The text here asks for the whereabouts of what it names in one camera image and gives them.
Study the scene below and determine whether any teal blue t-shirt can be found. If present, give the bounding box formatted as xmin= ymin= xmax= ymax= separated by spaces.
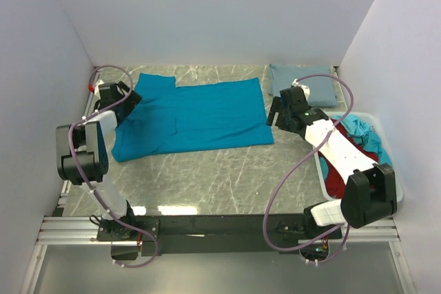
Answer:
xmin=112 ymin=74 xmax=274 ymax=162

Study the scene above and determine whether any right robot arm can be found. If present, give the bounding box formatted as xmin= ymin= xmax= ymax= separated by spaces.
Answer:
xmin=267 ymin=86 xmax=398 ymax=238

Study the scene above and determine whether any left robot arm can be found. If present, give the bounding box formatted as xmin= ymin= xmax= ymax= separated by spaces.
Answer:
xmin=55 ymin=81 xmax=142 ymax=240

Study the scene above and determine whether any folded grey-blue t-shirt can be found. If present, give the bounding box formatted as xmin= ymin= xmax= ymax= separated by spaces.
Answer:
xmin=269 ymin=64 xmax=338 ymax=107

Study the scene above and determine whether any white plastic laundry basket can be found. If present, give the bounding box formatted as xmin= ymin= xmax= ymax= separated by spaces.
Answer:
xmin=311 ymin=111 xmax=404 ymax=205

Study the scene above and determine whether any light blue t-shirt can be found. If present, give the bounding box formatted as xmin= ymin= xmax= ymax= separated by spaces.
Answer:
xmin=318 ymin=113 xmax=393 ymax=185

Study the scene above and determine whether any red t-shirt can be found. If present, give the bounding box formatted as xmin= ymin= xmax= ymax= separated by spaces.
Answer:
xmin=318 ymin=116 xmax=379 ymax=198

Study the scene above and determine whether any black mounting beam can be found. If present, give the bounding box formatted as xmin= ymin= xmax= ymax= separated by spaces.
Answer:
xmin=96 ymin=213 xmax=345 ymax=261

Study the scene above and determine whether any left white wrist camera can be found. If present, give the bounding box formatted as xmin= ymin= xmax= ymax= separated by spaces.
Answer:
xmin=88 ymin=79 xmax=104 ymax=100

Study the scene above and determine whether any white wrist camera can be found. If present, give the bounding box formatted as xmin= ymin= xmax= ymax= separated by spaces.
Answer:
xmin=88 ymin=79 xmax=104 ymax=100
xmin=291 ymin=79 xmax=310 ymax=99

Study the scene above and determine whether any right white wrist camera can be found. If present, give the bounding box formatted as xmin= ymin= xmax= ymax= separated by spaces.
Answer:
xmin=291 ymin=79 xmax=310 ymax=99

